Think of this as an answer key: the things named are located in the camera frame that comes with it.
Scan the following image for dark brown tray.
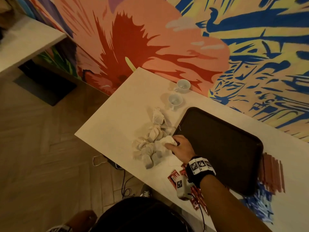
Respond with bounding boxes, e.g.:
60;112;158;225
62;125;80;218
175;107;264;196

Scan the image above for pile of white tea bags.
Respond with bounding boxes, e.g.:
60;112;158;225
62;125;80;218
132;108;178;169

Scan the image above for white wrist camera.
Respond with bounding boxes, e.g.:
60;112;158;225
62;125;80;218
176;175;193;200

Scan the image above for person's right hand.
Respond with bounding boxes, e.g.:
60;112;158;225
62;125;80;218
164;135;196;165

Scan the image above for white side table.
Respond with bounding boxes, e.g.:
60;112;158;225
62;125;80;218
0;14;67;75

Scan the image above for pile of red Nescafe sachets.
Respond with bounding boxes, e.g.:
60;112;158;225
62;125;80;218
167;164;209;216

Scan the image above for black camera cable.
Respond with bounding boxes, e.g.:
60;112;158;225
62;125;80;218
197;201;207;232

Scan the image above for pile of blue sachets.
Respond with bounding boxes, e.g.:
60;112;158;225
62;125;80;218
241;183;274;224

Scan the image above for person's black shirt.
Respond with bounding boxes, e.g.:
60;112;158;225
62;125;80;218
92;197;194;232

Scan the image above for loose floor cable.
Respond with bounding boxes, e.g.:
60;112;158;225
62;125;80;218
93;153;145;198

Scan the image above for person's right forearm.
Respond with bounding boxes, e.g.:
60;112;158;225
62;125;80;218
199;175;259;232

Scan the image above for person's leg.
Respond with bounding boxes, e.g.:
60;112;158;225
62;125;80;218
63;210;97;232

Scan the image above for small white cup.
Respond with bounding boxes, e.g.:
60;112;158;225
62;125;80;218
166;92;184;110
174;79;192;94

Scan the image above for black marker wristband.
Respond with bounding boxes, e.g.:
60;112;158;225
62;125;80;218
186;156;216;188

